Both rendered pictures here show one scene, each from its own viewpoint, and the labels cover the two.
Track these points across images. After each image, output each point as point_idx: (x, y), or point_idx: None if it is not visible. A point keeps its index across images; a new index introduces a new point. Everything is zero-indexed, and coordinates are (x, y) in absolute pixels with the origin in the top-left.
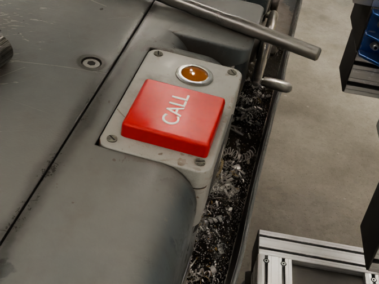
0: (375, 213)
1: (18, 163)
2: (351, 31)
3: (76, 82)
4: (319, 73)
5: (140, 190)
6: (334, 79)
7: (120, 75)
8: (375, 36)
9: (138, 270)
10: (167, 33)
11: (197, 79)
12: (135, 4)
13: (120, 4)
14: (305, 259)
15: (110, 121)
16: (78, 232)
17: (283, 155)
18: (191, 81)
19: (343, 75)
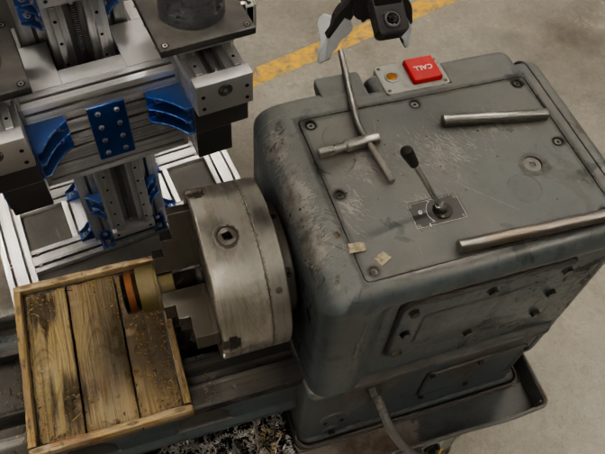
0: (212, 137)
1: (476, 92)
2: (5, 194)
3: (429, 101)
4: None
5: (456, 66)
6: None
7: (413, 94)
8: (46, 158)
9: (479, 56)
10: (371, 95)
11: (394, 74)
12: (361, 113)
13: (367, 117)
14: None
15: (438, 84)
16: (483, 69)
17: None
18: (397, 75)
19: (38, 204)
